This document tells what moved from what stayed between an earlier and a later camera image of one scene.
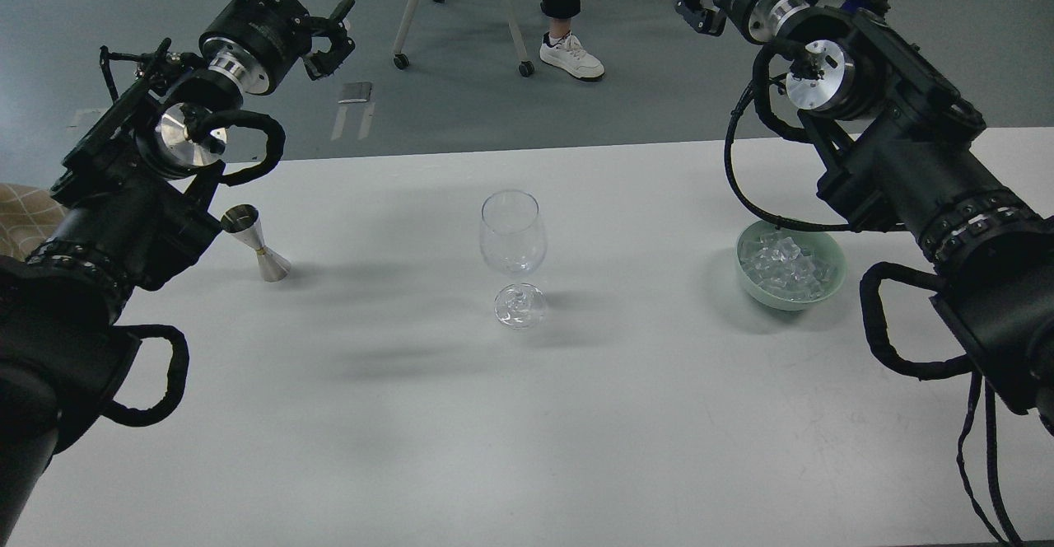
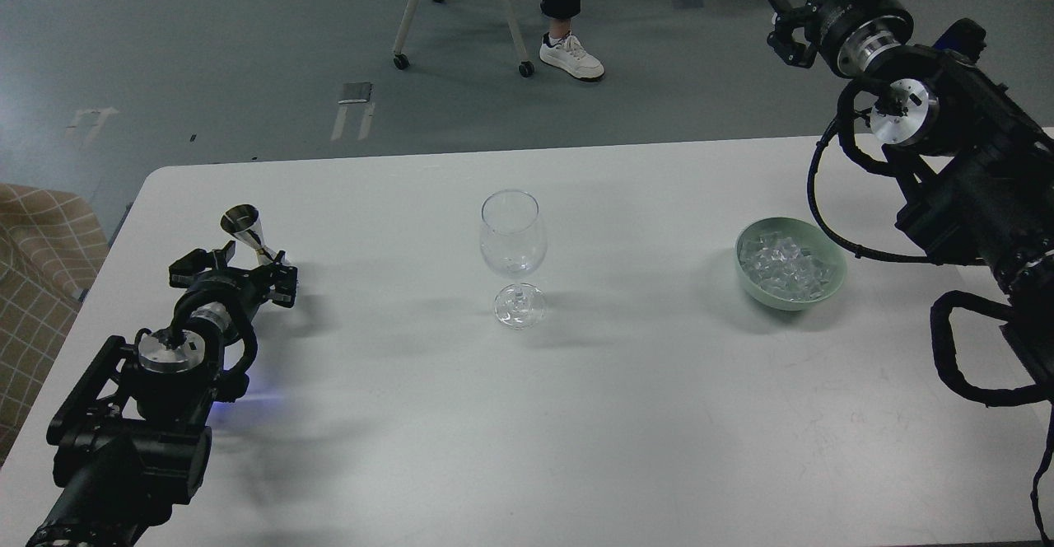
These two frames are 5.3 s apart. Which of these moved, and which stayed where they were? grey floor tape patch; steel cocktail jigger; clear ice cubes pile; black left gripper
Moved: black left gripper
Stayed: steel cocktail jigger; grey floor tape patch; clear ice cubes pile
